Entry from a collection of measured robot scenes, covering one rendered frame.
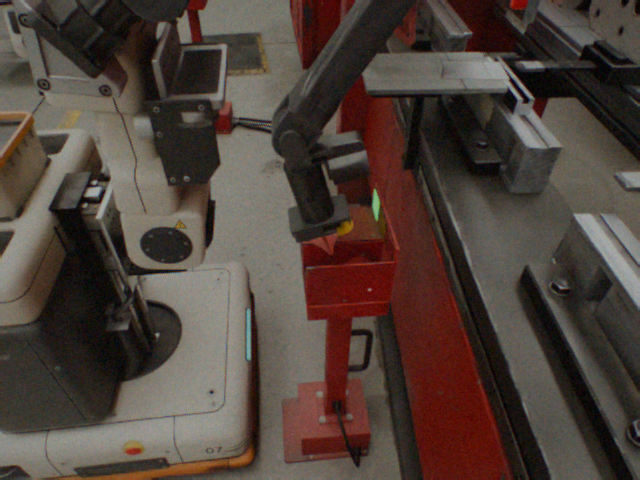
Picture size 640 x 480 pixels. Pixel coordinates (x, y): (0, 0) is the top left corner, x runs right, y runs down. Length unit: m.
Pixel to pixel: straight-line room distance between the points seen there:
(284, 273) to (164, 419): 0.85
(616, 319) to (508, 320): 0.12
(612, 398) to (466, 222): 0.34
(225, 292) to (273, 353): 0.31
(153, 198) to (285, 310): 0.96
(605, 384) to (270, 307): 1.33
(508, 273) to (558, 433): 0.24
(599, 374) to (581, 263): 0.16
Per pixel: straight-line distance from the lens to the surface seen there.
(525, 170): 0.88
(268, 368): 1.61
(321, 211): 0.72
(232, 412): 1.24
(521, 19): 0.98
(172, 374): 1.32
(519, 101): 0.93
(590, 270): 0.69
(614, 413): 0.60
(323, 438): 1.37
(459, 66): 1.03
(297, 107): 0.63
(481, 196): 0.87
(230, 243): 2.05
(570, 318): 0.67
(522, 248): 0.78
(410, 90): 0.92
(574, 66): 1.11
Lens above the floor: 1.37
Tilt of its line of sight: 43 degrees down
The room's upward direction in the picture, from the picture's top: straight up
